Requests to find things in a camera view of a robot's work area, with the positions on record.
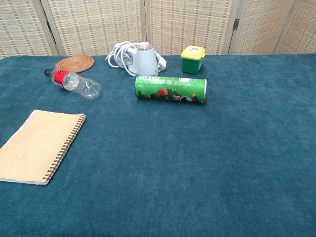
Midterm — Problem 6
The white handheld garment steamer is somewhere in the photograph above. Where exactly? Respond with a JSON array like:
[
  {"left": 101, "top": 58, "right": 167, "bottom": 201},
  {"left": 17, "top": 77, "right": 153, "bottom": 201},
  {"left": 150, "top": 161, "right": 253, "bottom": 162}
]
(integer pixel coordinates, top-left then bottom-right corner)
[{"left": 125, "top": 41, "right": 159, "bottom": 77}]

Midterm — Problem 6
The woven folding screen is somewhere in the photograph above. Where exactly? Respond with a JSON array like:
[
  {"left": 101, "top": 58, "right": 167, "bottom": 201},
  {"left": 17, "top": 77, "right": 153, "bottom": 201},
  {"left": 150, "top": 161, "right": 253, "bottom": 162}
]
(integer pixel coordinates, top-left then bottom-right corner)
[{"left": 0, "top": 0, "right": 316, "bottom": 59}]

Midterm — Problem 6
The spiral-bound paper notebook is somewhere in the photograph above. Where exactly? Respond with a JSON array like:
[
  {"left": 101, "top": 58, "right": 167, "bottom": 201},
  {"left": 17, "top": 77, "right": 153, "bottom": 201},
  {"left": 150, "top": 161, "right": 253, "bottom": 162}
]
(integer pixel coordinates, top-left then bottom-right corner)
[{"left": 0, "top": 109, "right": 87, "bottom": 186}]

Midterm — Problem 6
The clear plastic bottle red label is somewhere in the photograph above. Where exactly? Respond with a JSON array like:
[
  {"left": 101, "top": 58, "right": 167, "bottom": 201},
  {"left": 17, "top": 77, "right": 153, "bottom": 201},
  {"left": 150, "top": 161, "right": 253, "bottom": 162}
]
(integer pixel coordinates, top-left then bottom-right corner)
[{"left": 44, "top": 68, "right": 102, "bottom": 100}]

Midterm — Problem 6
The white power cord with plug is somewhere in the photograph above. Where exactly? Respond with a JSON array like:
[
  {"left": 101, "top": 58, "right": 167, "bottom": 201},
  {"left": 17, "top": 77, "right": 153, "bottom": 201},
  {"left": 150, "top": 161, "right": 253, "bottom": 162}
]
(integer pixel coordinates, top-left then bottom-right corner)
[{"left": 105, "top": 41, "right": 167, "bottom": 75}]

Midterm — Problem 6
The green mini bin yellow lid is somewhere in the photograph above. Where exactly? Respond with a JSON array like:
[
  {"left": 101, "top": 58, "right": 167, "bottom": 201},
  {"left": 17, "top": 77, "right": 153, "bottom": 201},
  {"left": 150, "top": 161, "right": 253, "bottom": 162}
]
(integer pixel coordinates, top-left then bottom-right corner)
[{"left": 181, "top": 45, "right": 206, "bottom": 74}]

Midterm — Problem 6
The green chip can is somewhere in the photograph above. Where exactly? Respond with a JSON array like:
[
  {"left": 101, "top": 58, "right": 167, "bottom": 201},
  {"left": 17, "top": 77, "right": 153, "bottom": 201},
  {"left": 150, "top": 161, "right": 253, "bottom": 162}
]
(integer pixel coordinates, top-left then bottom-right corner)
[{"left": 135, "top": 75, "right": 207, "bottom": 104}]

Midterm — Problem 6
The round woven rattan coaster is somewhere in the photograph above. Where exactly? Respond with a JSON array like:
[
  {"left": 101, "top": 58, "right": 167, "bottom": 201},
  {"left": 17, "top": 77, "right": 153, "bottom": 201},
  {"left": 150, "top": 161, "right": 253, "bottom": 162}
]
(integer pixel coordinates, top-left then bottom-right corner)
[{"left": 54, "top": 55, "right": 95, "bottom": 74}]

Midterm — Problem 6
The blue velvet tablecloth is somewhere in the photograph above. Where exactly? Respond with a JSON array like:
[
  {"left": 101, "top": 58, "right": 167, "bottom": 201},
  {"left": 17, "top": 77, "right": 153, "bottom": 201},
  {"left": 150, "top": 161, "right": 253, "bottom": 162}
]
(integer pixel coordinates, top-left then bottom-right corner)
[{"left": 0, "top": 53, "right": 316, "bottom": 237}]

